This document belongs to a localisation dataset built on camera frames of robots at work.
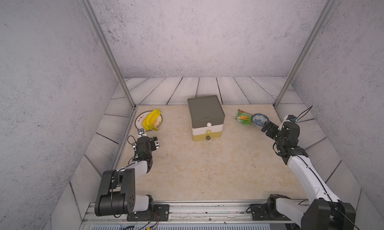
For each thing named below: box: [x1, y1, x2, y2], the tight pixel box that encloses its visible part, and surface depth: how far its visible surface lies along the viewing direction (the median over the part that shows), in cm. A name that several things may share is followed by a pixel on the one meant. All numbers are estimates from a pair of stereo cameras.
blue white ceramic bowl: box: [252, 113, 270, 128], surface depth 110 cm
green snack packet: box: [235, 109, 253, 126], surface depth 109 cm
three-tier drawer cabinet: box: [187, 95, 225, 142], surface depth 93 cm
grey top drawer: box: [187, 95, 226, 129], surface depth 91 cm
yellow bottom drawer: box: [193, 131, 222, 142], surface depth 100 cm
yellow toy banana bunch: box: [142, 109, 162, 131], surface depth 110 cm
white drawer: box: [192, 124, 224, 136], surface depth 94 cm
